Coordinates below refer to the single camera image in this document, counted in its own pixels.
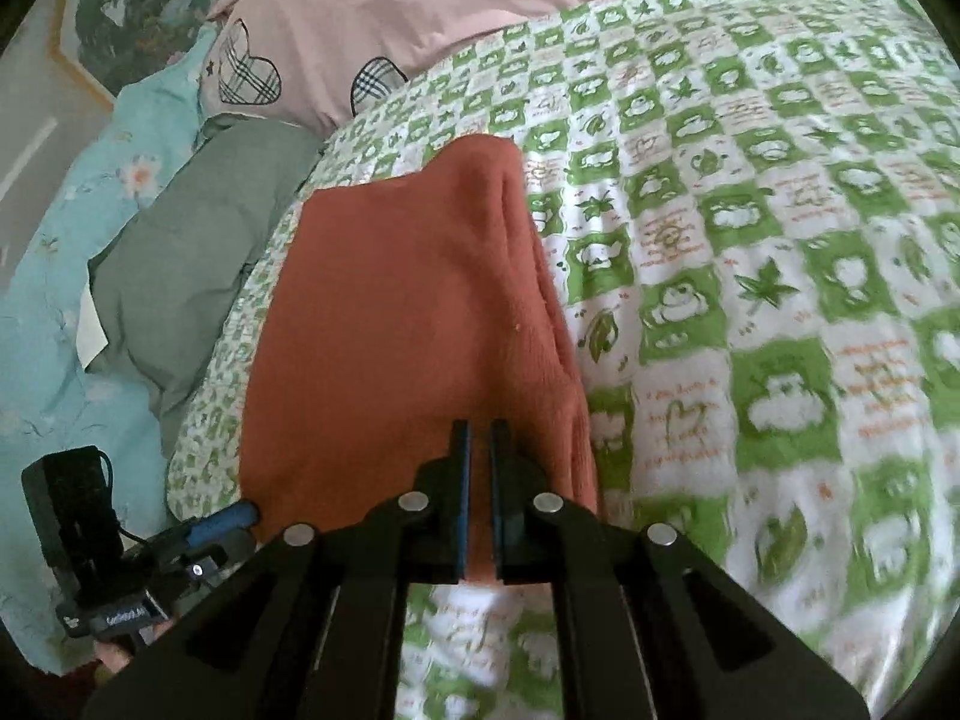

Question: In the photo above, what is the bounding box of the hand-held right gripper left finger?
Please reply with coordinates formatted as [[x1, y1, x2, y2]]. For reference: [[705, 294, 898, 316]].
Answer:
[[81, 420, 473, 720]]

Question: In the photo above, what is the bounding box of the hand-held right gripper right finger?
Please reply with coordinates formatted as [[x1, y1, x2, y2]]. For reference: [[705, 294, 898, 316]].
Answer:
[[489, 420, 872, 720]]

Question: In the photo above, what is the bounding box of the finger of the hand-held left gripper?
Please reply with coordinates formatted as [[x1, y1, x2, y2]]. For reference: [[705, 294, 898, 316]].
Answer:
[[180, 529, 256, 597], [184, 502, 261, 547]]

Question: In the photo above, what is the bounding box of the orange knitted sweater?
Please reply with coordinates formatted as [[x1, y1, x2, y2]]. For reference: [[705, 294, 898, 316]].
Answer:
[[238, 133, 605, 586]]

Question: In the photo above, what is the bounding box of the light blue floral sheet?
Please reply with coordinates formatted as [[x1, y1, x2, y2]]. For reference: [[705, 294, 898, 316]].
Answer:
[[0, 22, 226, 676]]

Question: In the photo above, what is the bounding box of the grey-green pillow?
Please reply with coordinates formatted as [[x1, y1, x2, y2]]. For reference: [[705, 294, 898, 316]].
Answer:
[[86, 120, 323, 440]]

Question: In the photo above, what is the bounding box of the green checkered blanket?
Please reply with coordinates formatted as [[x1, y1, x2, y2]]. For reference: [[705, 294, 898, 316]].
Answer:
[[166, 0, 960, 720]]

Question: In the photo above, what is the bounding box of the pink heart-print quilt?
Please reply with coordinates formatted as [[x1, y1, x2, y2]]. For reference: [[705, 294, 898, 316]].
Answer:
[[199, 0, 848, 132]]

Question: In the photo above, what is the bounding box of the framed wall picture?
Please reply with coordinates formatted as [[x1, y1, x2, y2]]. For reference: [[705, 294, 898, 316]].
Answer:
[[49, 0, 256, 102]]

